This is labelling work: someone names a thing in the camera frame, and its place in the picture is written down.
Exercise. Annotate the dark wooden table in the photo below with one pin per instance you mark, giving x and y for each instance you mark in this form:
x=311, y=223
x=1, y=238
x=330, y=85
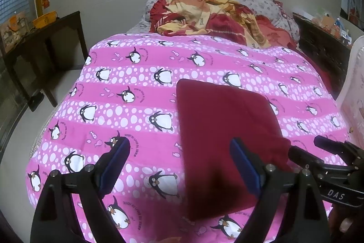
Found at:
x=39, y=44

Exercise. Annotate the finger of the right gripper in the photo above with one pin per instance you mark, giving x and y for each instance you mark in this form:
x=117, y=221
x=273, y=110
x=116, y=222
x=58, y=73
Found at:
x=306, y=160
x=348, y=152

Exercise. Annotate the maroon red sweater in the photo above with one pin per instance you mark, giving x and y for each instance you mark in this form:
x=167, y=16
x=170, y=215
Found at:
x=210, y=116

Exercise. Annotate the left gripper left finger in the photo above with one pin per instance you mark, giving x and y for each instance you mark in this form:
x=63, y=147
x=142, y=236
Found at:
x=55, y=218

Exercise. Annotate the person's right hand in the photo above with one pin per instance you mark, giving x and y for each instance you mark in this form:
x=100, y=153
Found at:
x=346, y=224

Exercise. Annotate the pink penguin bedspread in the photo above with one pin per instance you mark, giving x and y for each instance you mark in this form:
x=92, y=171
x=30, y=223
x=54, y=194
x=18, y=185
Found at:
x=128, y=88

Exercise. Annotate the red yellow floral quilt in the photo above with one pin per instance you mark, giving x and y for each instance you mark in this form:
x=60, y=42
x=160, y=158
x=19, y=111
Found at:
x=227, y=19

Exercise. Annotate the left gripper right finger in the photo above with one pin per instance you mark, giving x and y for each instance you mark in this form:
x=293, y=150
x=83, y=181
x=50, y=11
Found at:
x=304, y=218

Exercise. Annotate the dark wooden bedside cabinet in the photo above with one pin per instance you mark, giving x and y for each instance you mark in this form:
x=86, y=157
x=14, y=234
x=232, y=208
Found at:
x=327, y=52

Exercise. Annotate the orange basin on table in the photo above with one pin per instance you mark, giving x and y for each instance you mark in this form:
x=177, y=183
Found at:
x=45, y=20

